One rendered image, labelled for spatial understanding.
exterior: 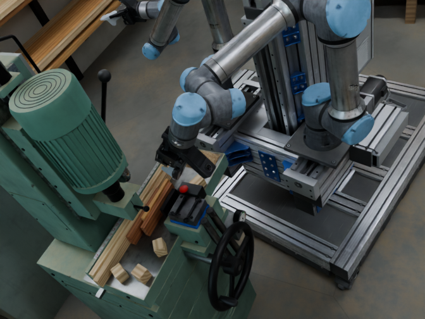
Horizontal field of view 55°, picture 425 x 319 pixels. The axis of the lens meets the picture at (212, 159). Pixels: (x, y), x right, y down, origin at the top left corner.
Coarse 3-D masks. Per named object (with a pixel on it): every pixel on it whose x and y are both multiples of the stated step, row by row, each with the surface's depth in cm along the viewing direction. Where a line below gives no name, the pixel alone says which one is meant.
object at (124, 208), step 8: (128, 192) 130; (96, 200) 132; (104, 200) 131; (120, 200) 129; (128, 200) 128; (136, 200) 130; (104, 208) 133; (112, 208) 130; (120, 208) 127; (128, 208) 128; (136, 208) 131; (120, 216) 133; (128, 216) 129
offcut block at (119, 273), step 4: (112, 268) 128; (116, 268) 128; (120, 268) 127; (124, 268) 131; (112, 272) 127; (116, 272) 127; (120, 272) 126; (124, 272) 127; (116, 276) 126; (120, 276) 126; (124, 276) 128; (128, 276) 129; (120, 280) 127; (124, 280) 128
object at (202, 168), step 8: (184, 152) 110; (192, 152) 111; (200, 152) 113; (184, 160) 112; (192, 160) 111; (200, 160) 112; (208, 160) 114; (200, 168) 112; (208, 168) 113; (208, 176) 113
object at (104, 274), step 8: (160, 176) 150; (168, 176) 151; (160, 184) 148; (152, 192) 145; (144, 200) 144; (120, 240) 135; (120, 248) 134; (112, 256) 131; (120, 256) 134; (104, 264) 130; (112, 264) 131; (104, 272) 129; (96, 280) 127; (104, 280) 129
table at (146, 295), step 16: (224, 160) 154; (192, 176) 151; (208, 192) 147; (224, 208) 141; (160, 224) 140; (144, 240) 137; (176, 240) 134; (128, 256) 134; (144, 256) 133; (176, 256) 135; (128, 272) 130; (160, 272) 128; (112, 288) 129; (128, 288) 127; (144, 288) 125; (160, 288) 129; (144, 304) 126
